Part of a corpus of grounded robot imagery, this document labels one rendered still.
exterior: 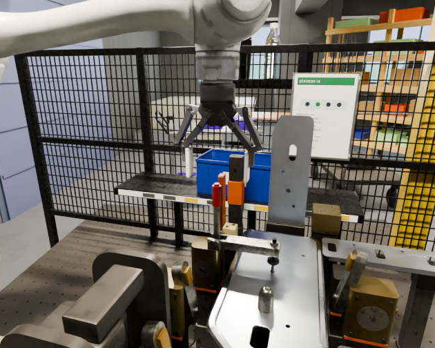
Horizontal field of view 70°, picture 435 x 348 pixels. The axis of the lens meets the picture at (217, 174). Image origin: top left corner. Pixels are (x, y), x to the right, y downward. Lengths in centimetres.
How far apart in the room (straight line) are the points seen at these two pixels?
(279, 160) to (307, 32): 639
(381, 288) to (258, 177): 52
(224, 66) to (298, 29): 663
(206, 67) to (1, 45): 36
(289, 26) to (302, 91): 607
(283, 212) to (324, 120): 39
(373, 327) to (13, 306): 111
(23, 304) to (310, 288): 97
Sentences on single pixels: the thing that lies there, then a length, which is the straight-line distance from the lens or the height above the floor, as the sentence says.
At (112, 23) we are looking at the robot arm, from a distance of 54.
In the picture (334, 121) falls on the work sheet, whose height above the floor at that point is 129.
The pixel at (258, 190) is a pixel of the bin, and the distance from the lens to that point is 108.
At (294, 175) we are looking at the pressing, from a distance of 97.
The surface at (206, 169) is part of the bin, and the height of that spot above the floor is 112.
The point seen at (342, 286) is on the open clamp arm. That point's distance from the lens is 73.
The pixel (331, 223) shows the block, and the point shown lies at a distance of 99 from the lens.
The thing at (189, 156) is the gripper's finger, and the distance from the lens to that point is 72.
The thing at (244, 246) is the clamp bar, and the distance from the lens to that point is 75.
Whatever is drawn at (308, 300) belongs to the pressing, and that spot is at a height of 100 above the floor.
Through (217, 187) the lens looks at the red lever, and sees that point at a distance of 71.
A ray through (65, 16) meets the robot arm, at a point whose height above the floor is 154.
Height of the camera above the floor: 146
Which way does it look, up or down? 18 degrees down
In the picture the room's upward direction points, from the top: straight up
